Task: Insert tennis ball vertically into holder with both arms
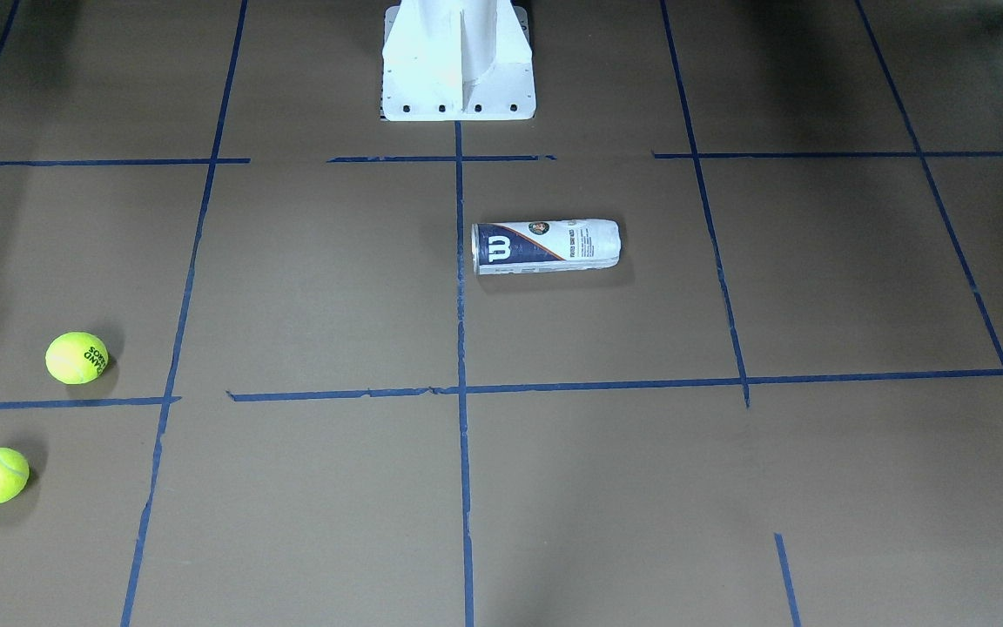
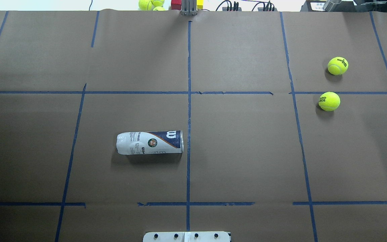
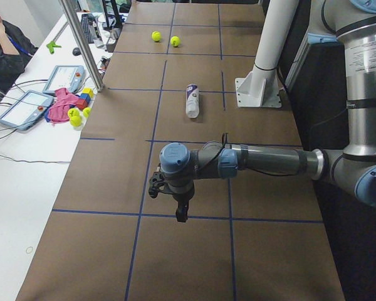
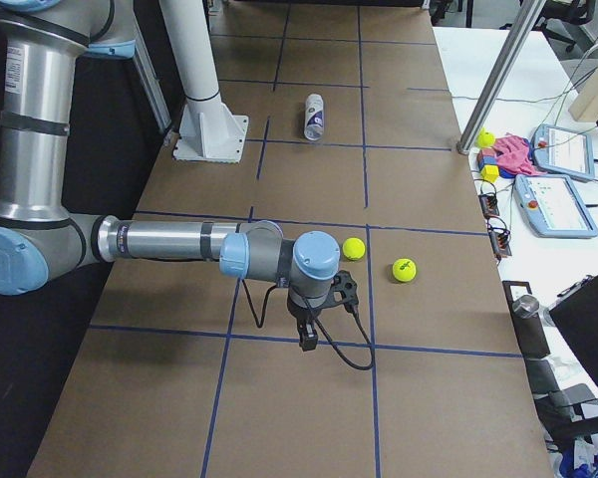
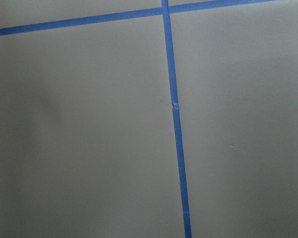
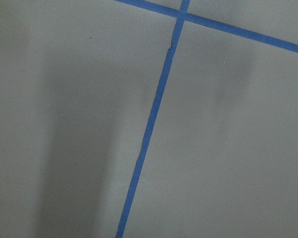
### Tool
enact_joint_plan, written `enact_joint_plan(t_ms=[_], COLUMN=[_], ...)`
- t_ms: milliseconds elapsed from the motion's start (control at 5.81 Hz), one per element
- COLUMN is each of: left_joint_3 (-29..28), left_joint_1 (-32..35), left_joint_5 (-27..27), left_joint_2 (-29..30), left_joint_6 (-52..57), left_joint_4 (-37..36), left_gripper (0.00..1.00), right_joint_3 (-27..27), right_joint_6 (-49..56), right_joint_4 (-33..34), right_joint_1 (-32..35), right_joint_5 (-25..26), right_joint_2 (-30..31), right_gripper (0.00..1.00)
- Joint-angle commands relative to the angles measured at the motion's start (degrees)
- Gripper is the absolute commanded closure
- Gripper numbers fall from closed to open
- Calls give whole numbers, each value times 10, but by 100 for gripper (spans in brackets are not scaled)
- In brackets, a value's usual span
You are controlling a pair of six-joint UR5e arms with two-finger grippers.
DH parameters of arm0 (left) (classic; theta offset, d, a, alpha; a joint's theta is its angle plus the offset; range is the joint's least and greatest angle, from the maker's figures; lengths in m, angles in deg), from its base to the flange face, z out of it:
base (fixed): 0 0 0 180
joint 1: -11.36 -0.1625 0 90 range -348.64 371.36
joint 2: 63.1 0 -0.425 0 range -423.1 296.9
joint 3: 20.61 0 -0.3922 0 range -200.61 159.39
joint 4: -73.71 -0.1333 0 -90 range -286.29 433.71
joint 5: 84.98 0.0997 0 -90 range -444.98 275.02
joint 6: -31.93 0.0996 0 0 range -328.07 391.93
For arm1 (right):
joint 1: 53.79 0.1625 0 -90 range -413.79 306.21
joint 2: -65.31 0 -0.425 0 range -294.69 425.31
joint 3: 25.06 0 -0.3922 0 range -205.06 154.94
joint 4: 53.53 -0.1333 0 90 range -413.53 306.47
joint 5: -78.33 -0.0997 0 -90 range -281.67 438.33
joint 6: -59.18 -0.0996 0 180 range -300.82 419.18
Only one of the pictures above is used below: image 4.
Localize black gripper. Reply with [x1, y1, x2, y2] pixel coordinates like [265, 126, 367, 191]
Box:
[287, 294, 321, 352]

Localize tennis ball Grand Slam print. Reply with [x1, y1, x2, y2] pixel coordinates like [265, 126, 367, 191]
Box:
[342, 237, 366, 261]

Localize tennis ball Wilson print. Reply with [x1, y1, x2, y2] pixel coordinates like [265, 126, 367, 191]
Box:
[392, 258, 418, 283]

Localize clear tennis ball can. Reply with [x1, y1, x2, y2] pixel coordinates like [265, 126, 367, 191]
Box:
[304, 93, 325, 141]

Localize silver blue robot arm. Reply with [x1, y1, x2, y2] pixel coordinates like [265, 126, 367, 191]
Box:
[0, 1, 355, 351]

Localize lower black power strip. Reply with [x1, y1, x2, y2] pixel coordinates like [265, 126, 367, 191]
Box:
[487, 226, 512, 261]

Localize black power strip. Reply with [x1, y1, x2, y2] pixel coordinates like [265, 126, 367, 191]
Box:
[487, 226, 512, 261]
[478, 193, 499, 218]

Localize steel bottle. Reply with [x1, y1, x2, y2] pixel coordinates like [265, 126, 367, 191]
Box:
[511, 294, 550, 359]

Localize upper black power strip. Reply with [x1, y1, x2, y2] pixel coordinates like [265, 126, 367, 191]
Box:
[478, 193, 499, 218]

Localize yellow cube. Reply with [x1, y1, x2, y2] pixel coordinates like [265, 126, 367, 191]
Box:
[479, 164, 499, 183]

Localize blue cube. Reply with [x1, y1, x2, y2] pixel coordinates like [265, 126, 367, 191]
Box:
[498, 166, 515, 179]

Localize red cube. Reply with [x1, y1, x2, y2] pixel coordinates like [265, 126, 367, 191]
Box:
[477, 148, 497, 168]

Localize pink cloth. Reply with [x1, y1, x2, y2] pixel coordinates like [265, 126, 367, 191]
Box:
[493, 135, 543, 176]

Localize lower teach pendant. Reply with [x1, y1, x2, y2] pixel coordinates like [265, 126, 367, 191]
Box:
[513, 174, 598, 239]

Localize teach pendant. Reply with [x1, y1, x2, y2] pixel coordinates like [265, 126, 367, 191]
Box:
[513, 174, 598, 239]
[531, 123, 595, 182]

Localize black monitor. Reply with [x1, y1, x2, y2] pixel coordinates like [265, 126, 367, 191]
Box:
[550, 275, 598, 386]

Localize upper teach pendant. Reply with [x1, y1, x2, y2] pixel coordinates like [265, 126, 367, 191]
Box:
[531, 123, 595, 182]

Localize black office chair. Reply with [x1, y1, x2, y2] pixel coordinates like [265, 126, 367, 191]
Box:
[532, 0, 596, 53]

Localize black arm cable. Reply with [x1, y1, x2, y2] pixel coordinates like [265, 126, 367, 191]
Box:
[239, 276, 376, 370]

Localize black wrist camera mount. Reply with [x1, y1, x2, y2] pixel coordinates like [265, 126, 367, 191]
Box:
[326, 270, 359, 314]

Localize white pedestal column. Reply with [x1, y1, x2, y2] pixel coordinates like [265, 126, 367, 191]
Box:
[159, 0, 249, 163]

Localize tennis ball beside post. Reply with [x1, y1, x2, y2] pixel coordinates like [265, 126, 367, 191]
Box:
[474, 127, 496, 149]

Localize aluminium frame post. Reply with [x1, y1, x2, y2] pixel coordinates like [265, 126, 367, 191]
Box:
[456, 0, 546, 155]

